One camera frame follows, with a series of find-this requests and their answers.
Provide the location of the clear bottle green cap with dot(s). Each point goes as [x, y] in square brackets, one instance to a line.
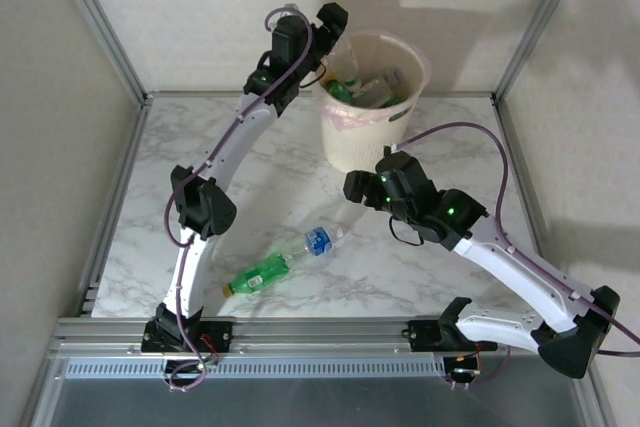
[345, 64]

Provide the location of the clear bottle white green label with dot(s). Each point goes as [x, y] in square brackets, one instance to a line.
[375, 92]

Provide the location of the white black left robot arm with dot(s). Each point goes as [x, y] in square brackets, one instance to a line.
[240, 137]

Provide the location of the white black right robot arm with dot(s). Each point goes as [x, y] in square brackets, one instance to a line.
[525, 272]

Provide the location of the cream plastic bin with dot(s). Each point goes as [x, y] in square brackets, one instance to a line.
[345, 147]

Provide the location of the pink translucent bin liner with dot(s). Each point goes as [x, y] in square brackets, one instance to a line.
[332, 117]

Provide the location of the clear bottle blue label white cap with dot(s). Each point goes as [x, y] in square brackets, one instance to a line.
[320, 242]

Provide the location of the grey metal panel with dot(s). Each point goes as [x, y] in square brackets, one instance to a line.
[320, 404]

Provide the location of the aluminium frame rail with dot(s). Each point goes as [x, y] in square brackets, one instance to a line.
[596, 397]
[320, 334]
[524, 172]
[124, 172]
[175, 94]
[40, 392]

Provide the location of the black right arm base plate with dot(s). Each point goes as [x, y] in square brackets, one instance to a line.
[422, 334]

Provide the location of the aluminium frame post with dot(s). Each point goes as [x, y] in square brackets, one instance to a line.
[103, 27]
[539, 22]

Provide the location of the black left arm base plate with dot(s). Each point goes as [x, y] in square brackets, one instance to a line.
[220, 334]

